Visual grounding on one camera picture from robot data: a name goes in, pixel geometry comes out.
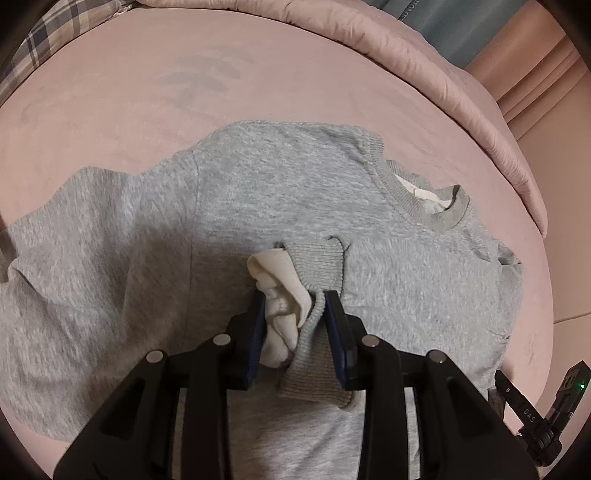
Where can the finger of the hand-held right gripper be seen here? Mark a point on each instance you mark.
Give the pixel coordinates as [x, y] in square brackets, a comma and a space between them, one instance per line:
[517, 404]

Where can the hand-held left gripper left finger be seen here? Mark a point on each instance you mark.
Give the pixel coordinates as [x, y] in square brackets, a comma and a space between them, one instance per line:
[256, 332]

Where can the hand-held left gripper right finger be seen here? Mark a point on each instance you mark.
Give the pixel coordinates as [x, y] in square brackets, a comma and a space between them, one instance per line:
[336, 332]

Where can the grey sweatshirt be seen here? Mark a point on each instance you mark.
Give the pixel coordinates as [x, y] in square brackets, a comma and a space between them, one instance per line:
[138, 254]

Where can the pink bed sheet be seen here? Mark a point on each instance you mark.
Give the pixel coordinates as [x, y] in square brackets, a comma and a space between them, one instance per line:
[138, 115]

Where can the pink quilt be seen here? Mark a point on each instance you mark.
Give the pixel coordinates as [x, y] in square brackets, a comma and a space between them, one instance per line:
[415, 69]

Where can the teal curtain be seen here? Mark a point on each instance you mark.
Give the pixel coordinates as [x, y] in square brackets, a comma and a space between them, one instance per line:
[438, 27]

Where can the pink curtain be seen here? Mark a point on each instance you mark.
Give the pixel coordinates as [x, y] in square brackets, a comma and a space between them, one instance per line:
[540, 83]

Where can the plaid pillow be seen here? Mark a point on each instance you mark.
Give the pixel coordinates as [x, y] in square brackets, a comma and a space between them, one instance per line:
[60, 23]

